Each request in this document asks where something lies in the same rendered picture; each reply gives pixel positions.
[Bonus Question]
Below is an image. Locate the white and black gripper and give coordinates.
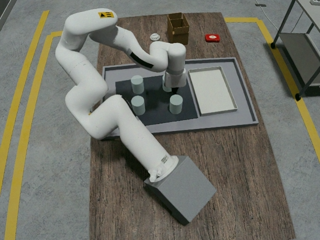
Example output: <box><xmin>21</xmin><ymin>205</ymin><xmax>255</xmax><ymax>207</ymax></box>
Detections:
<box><xmin>164</xmin><ymin>68</ymin><xmax>187</xmax><ymax>94</ymax></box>

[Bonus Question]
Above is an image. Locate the red tin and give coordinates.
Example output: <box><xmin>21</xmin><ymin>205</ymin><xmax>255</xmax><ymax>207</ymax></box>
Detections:
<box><xmin>205</xmin><ymin>34</ymin><xmax>220</xmax><ymax>43</ymax></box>

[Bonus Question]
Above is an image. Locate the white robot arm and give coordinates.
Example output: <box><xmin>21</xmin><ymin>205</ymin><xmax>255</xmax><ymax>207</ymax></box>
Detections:
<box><xmin>55</xmin><ymin>8</ymin><xmax>186</xmax><ymax>183</ymax></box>

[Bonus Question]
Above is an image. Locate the brown cardboard box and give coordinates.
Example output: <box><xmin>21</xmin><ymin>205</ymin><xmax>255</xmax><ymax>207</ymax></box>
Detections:
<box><xmin>167</xmin><ymin>12</ymin><xmax>190</xmax><ymax>45</ymax></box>

